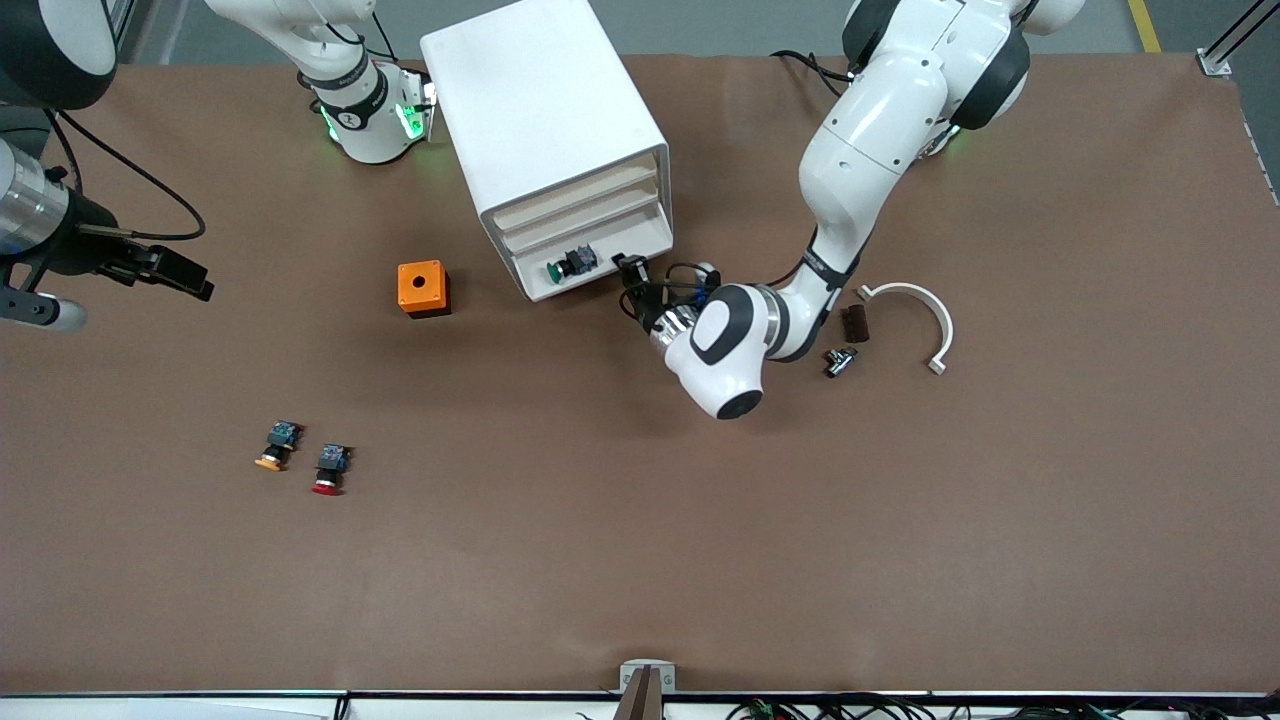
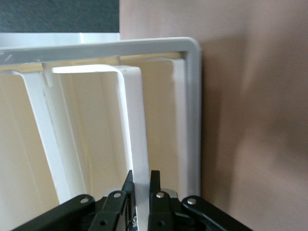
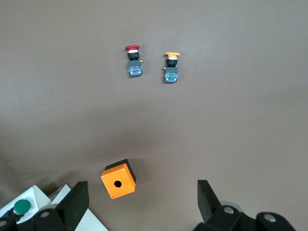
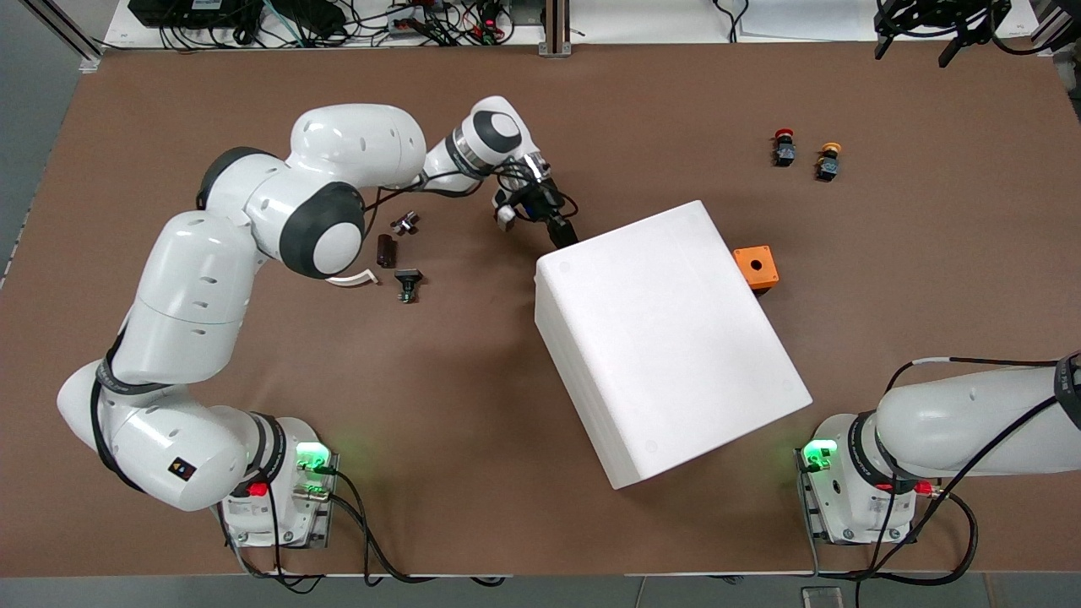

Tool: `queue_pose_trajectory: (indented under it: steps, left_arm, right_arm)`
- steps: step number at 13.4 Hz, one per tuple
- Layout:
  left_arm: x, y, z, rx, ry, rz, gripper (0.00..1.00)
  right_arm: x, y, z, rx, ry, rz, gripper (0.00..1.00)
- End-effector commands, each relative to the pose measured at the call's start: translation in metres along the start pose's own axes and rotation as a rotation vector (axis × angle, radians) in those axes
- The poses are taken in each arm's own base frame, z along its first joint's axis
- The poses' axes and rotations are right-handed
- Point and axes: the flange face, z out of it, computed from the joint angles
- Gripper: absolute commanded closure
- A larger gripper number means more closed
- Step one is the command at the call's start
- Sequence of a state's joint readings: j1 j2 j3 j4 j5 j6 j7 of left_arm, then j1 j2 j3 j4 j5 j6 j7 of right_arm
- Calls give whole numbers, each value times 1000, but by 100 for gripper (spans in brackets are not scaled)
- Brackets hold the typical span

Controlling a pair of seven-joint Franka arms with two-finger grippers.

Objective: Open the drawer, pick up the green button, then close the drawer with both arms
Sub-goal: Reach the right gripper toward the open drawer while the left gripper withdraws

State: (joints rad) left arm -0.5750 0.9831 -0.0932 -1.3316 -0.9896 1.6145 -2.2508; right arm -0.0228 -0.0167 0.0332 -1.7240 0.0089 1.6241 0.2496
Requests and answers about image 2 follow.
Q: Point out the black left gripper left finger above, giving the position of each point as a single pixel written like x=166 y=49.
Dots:
x=72 y=216

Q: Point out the brown table cover sheet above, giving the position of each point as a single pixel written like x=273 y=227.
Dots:
x=240 y=72

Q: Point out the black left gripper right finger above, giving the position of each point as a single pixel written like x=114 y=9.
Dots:
x=163 y=216

